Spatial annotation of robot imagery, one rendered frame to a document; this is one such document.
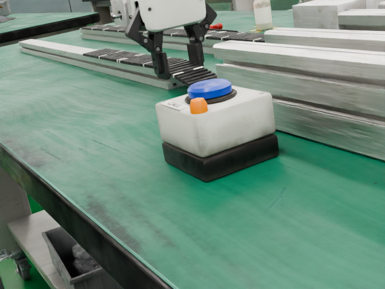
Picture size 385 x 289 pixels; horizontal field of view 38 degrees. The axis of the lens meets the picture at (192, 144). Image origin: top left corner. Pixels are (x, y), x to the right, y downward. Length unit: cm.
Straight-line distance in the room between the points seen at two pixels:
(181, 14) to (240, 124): 36
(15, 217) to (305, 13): 143
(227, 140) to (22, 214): 159
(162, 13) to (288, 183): 41
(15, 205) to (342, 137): 161
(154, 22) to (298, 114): 32
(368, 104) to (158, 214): 19
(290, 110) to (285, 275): 25
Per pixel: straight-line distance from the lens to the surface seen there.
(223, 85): 50
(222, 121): 47
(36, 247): 178
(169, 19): 81
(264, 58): 57
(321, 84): 51
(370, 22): 72
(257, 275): 34
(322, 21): 78
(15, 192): 199
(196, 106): 46
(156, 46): 81
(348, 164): 49
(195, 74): 81
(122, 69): 102
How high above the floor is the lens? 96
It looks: 18 degrees down
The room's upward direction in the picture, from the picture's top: 10 degrees counter-clockwise
